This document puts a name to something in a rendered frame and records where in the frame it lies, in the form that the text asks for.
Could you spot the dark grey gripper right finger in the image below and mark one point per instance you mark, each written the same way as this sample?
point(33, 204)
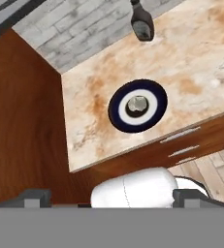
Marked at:
point(189, 197)

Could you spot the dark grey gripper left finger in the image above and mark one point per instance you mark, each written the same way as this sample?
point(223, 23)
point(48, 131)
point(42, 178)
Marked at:
point(36, 197)

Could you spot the pale garlic bulb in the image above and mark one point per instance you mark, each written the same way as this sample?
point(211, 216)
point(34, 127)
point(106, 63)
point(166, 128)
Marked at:
point(136, 103)

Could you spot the grey microwave oven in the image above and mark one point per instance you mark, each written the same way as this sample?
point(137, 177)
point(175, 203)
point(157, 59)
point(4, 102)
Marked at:
point(0, 13)

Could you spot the black and white round object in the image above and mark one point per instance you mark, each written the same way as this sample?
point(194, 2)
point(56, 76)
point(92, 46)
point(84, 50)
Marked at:
point(194, 183)

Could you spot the white rounded object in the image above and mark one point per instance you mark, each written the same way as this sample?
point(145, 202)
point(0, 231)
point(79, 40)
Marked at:
point(136, 189)

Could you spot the brown wooden drawer cabinet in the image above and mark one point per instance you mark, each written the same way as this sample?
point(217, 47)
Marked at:
point(142, 155)

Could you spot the tall brown wooden cupboard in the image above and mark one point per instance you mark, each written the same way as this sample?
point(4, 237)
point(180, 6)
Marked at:
point(23, 129)

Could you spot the dark blue and white plate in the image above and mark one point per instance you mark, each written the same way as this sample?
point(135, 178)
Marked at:
point(116, 111)

